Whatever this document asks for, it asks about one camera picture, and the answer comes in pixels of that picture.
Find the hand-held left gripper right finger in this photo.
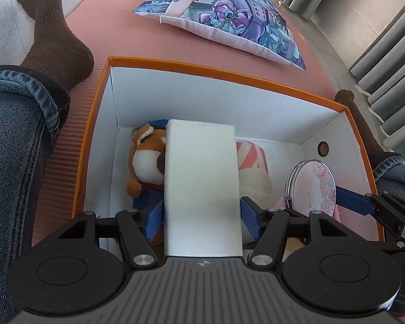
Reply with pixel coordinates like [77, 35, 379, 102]
[239, 196, 350, 267]

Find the person's leg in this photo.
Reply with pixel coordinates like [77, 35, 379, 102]
[371, 152, 405, 206]
[0, 67, 71, 324]

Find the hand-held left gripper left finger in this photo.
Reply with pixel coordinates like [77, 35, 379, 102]
[56, 200, 166, 271]

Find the white plush with striped hat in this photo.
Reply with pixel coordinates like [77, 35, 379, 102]
[235, 139, 274, 244]

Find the person's left leg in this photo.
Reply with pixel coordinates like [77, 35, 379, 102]
[0, 67, 71, 324]

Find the printed pillow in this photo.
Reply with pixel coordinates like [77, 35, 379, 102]
[133, 0, 306, 71]

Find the pink ribbed mat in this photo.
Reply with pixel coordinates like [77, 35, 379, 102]
[31, 0, 345, 248]

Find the person's right leg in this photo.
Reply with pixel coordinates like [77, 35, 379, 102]
[371, 152, 405, 206]

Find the orange cardboard box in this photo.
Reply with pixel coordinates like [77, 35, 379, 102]
[71, 57, 387, 254]

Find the round compact mirror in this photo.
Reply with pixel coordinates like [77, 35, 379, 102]
[285, 160, 338, 217]

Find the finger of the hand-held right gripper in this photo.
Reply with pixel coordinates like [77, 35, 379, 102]
[335, 185, 405, 235]

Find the red panda plush toy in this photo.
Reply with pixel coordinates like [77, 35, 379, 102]
[126, 119, 169, 244]

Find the brown sock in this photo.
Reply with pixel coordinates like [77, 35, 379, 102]
[17, 0, 95, 92]
[334, 89, 395, 157]

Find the wide grey curtain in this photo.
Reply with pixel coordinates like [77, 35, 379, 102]
[349, 15, 405, 149]

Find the white box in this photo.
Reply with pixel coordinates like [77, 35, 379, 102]
[164, 119, 244, 257]

